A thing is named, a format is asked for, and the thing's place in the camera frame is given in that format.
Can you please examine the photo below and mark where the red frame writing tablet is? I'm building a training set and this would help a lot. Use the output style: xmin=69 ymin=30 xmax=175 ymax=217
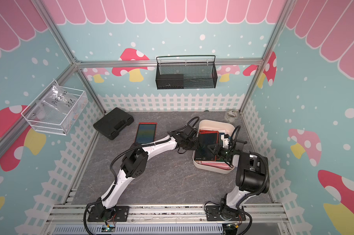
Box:
xmin=135 ymin=122 xmax=157 ymax=144

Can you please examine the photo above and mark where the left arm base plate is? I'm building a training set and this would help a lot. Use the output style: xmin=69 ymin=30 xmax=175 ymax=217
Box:
xmin=88 ymin=204 xmax=130 ymax=222

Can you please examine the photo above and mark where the clear tape roll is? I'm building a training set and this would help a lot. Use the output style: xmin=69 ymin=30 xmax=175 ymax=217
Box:
xmin=224 ymin=109 xmax=240 ymax=123

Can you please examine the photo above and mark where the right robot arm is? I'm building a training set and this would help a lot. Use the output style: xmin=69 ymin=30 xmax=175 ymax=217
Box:
xmin=209 ymin=125 xmax=270 ymax=221

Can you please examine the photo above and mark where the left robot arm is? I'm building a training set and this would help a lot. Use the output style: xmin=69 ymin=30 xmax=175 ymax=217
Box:
xmin=83 ymin=117 xmax=200 ymax=225

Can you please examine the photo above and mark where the white wire wall basket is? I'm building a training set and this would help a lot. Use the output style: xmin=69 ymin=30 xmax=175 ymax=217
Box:
xmin=20 ymin=80 xmax=89 ymax=136

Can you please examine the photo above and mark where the white plastic storage box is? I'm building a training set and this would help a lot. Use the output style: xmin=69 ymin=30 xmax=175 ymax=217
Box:
xmin=192 ymin=119 xmax=239 ymax=174

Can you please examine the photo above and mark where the black plastic tool case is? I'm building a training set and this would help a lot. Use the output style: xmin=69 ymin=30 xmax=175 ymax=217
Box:
xmin=93 ymin=107 xmax=134 ymax=140

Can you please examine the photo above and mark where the black mesh wall basket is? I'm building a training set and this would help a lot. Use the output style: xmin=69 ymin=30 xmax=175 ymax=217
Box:
xmin=156 ymin=55 xmax=218 ymax=89

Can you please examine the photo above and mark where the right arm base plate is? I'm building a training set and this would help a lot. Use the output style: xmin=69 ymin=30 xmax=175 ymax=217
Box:
xmin=204 ymin=205 xmax=246 ymax=221

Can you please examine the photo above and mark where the clear plastic bag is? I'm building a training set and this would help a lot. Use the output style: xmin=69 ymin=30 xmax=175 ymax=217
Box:
xmin=32 ymin=82 xmax=85 ymax=131

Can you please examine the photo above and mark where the black box in basket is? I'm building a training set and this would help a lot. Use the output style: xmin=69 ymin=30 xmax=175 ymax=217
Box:
xmin=155 ymin=74 xmax=184 ymax=90

